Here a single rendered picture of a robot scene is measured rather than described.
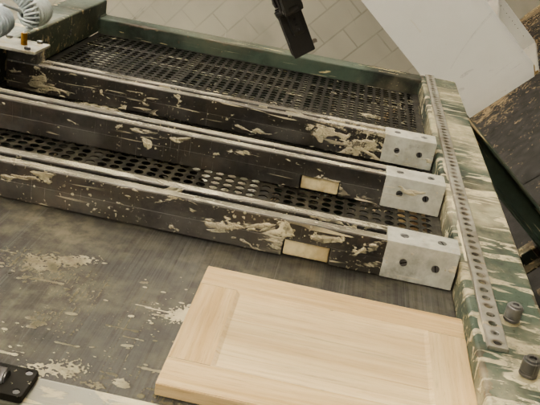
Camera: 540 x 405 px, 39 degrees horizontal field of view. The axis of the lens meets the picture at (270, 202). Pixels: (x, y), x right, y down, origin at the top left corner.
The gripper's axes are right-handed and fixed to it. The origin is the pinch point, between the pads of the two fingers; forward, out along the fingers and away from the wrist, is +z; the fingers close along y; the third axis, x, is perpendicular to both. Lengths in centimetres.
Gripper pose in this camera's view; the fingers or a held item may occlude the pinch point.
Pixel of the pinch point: (295, 30)
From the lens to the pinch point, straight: 101.3
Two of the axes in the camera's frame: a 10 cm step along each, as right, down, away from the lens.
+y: -3.2, -5.6, 7.7
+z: 3.3, 6.9, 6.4
